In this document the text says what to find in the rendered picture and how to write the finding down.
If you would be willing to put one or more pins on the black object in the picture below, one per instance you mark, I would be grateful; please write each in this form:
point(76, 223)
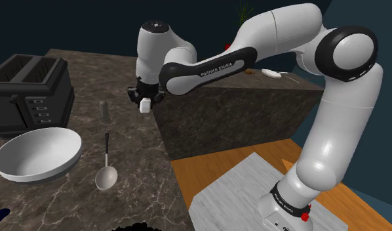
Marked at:
point(135, 227)

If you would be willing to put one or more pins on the small red object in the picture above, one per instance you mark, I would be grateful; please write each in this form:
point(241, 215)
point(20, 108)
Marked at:
point(227, 47)

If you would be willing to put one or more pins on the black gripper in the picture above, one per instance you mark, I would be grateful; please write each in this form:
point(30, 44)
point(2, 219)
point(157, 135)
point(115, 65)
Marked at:
point(144, 91)

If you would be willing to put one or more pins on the green plant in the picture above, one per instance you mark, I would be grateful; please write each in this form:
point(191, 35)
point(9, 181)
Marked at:
point(244, 14)

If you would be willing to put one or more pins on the black toaster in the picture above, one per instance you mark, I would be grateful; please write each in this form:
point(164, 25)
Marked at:
point(26, 96)

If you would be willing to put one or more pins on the grey marbled robot stand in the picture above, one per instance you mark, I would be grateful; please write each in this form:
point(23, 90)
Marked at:
point(234, 195)

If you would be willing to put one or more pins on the small brown object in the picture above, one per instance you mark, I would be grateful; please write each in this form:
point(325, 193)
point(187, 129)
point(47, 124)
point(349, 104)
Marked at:
point(249, 72)

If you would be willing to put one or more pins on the white oval dish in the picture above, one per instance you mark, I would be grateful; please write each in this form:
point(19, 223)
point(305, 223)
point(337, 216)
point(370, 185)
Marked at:
point(271, 73)

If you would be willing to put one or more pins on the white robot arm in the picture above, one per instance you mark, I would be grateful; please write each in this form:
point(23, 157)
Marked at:
point(339, 128)

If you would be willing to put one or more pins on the thin white utensil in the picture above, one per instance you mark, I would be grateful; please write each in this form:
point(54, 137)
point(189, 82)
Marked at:
point(290, 77)

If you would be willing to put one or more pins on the white bowl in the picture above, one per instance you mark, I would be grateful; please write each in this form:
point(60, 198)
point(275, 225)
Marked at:
point(36, 156)

